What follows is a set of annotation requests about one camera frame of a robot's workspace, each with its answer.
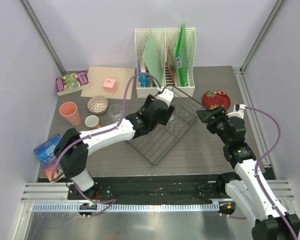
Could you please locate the blue Jane Eyre book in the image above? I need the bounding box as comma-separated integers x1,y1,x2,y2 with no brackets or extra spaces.
34,133,62,182

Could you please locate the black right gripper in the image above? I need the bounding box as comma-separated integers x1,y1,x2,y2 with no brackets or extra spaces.
196,105,231,146

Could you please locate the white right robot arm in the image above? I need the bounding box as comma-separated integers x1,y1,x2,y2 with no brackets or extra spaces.
196,104,300,240

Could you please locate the brown patterned ceramic bowl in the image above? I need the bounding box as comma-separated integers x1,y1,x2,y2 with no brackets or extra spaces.
87,95,109,115

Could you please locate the blue booklet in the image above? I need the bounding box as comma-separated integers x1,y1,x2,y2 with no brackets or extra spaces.
137,57,150,88

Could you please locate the illustrated book in organizer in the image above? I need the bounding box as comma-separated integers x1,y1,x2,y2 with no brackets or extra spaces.
166,46,176,85

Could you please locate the white file organizer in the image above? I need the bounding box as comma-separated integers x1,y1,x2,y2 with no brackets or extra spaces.
134,28,196,98

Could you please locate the pink plastic tumbler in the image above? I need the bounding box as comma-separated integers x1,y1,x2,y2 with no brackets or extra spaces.
59,101,82,127

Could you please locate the purple paperback book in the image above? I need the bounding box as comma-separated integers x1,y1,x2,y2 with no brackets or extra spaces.
55,70,90,96

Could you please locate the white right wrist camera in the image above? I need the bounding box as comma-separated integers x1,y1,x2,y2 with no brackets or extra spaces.
226,103,246,119

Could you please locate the white slotted cable duct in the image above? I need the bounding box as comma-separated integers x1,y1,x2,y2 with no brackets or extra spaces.
32,202,220,213

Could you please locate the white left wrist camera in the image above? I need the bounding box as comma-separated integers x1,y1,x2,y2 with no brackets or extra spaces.
155,88,174,107

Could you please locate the black wire dish rack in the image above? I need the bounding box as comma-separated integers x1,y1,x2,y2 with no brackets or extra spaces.
125,86,204,166

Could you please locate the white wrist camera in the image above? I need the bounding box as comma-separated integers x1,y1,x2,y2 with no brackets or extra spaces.
226,103,246,119
155,88,174,107

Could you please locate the red floral lacquer plate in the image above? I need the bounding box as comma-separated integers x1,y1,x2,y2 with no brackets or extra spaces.
202,89,231,110

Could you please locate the pink ceramic mug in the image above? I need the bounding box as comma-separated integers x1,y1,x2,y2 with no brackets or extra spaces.
84,115,101,129

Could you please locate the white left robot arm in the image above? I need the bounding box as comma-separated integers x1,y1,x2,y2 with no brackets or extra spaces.
53,89,175,200

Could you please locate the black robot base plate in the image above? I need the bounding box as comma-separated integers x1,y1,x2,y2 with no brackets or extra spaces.
67,171,247,203

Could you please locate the light green folder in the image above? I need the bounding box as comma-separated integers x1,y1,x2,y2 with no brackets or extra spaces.
142,29,163,87

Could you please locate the bright green mesh folder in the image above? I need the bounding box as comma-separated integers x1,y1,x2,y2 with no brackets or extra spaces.
174,23,188,87

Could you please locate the pink cube block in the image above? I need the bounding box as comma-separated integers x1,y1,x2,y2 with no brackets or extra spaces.
103,78,117,94

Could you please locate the brown cardboard sheet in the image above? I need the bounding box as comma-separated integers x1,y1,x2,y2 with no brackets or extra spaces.
80,66,136,100

